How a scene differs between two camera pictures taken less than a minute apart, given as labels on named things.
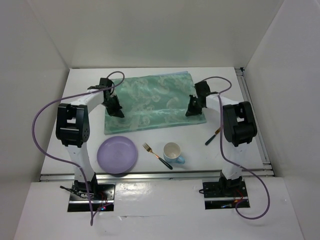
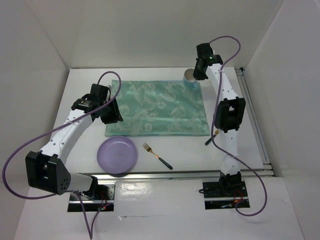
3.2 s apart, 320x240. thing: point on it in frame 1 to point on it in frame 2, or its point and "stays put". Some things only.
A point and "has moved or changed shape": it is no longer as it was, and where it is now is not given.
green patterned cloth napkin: x=152 y=101 has moved or changed shape
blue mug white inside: x=171 y=152 to x=189 y=81
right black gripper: x=191 y=111 to x=196 y=74
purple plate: x=117 y=155 stays put
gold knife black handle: x=218 y=130 stays put
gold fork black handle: x=150 y=150 stays put
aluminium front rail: x=252 y=175 stays put
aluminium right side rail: x=260 y=135 stays put
